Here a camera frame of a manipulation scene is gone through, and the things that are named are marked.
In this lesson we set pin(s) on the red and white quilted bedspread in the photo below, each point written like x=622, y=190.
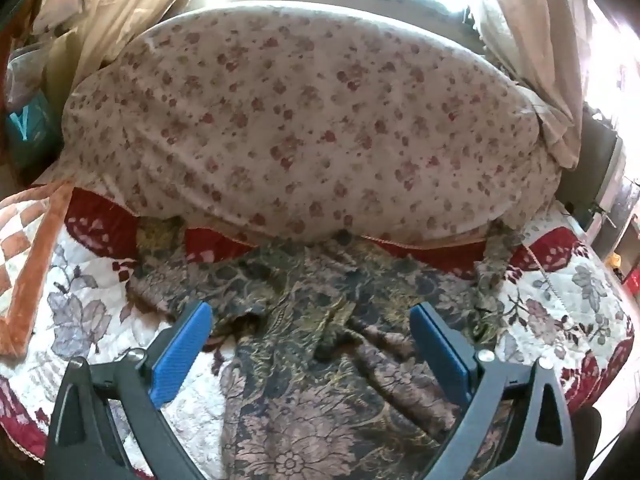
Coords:
x=75, y=310

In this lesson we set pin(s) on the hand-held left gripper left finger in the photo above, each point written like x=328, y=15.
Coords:
x=181, y=355

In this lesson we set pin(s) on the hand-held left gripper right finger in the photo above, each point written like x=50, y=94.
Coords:
x=441, y=355

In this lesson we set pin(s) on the orange checked blanket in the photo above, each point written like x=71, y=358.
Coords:
x=50, y=240

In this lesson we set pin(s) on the beige curtain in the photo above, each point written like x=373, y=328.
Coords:
x=540, y=60
x=115, y=15

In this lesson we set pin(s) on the teal bag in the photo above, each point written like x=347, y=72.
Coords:
x=27, y=122

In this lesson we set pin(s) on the dark paisley patterned garment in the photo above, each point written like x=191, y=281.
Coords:
x=310, y=385

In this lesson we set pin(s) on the white floral duvet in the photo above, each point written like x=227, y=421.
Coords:
x=300, y=125

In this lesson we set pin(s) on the clear plastic bag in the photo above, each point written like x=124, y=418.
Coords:
x=25, y=75

